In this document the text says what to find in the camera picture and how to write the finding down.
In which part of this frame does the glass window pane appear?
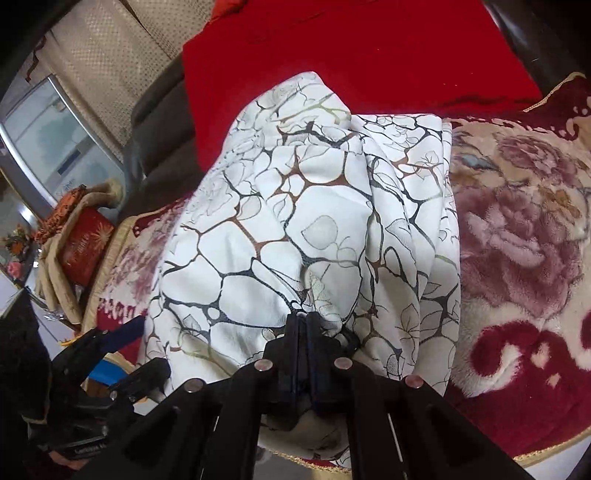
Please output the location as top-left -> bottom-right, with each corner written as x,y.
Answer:
0,76 -> 125,217

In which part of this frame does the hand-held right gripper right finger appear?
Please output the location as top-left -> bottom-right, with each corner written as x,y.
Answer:
305,312 -> 536,480

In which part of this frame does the floral plush blanket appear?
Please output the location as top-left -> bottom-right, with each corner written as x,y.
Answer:
83,71 -> 591,472

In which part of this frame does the red velvet sofa cover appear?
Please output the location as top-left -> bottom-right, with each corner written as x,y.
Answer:
182,0 -> 543,174

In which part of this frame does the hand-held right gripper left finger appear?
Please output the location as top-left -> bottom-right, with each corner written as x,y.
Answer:
69,314 -> 306,480

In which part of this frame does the dark leather sofa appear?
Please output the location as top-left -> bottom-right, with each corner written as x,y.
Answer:
122,0 -> 591,204

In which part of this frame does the orange patterned cloth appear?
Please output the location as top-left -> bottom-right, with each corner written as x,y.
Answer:
34,185 -> 88,243

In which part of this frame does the white vein-patterned garment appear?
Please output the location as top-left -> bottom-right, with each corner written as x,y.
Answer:
143,71 -> 462,467

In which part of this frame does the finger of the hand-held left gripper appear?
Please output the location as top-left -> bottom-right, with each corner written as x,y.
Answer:
108,357 -> 172,404
60,316 -> 146,365

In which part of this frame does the beige dotted curtain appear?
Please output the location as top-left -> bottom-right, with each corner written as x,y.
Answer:
28,0 -> 218,153

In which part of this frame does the artificial flower bouquet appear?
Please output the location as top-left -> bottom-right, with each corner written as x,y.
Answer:
0,224 -> 35,282

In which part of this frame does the orange-red pillow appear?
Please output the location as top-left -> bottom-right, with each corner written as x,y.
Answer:
210,0 -> 246,21

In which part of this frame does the red cushion in beige cloth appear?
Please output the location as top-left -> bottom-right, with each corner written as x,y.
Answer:
34,182 -> 125,324

